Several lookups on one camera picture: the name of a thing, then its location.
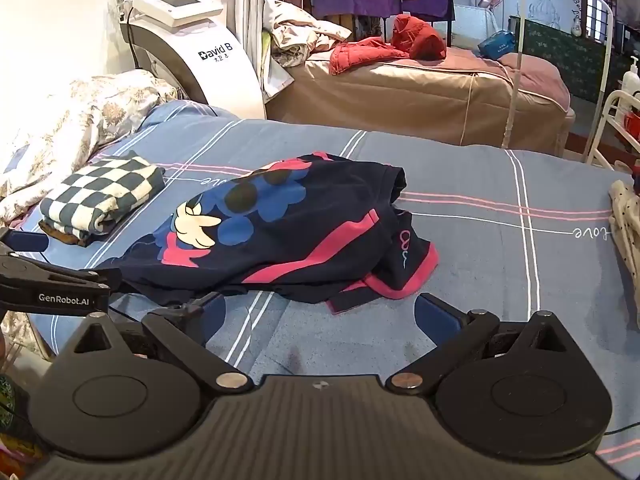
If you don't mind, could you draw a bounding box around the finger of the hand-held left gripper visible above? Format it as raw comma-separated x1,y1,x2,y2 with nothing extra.
0,252,123,293
0,227,51,256

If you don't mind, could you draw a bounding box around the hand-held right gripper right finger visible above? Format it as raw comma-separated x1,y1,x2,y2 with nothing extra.
387,292,568,393

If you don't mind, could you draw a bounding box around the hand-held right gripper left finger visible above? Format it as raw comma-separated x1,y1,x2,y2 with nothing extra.
74,294,253,393

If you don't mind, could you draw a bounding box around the navy cartoon print shirt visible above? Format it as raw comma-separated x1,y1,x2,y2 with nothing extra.
97,150,441,316

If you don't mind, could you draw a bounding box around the pile of clothes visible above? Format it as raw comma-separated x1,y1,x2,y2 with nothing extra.
608,179,640,286

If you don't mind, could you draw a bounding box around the blue-grey striped bed sheet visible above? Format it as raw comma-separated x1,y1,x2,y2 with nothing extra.
20,100,640,467

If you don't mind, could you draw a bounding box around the folded checkered cloth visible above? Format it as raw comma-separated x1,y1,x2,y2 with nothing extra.
39,151,167,247

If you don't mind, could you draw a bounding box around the floral quilt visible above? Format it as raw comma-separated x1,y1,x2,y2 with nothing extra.
0,69,178,223

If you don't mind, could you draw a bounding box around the brown massage bed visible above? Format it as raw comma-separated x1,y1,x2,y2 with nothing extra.
265,45,576,157

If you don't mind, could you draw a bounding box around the white beauty machine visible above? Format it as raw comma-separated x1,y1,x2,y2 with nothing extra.
111,0,266,120

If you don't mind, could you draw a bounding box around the pink blanket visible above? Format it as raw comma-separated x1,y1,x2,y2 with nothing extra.
445,46,572,111

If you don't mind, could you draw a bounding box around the white metal cart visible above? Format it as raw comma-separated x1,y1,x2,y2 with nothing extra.
586,89,640,171

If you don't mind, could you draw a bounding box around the red padded jacket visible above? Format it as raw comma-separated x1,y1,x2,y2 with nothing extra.
329,14,447,76

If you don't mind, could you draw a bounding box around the blue bag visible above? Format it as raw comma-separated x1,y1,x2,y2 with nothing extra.
477,30,517,60

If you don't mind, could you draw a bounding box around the crumpled beige bedding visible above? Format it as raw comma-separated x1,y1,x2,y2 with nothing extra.
262,0,353,68

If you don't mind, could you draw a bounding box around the white pump bottle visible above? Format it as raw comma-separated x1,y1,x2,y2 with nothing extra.
621,56,640,102

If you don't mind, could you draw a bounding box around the white hanging garment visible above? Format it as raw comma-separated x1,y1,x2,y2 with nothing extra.
235,0,293,98

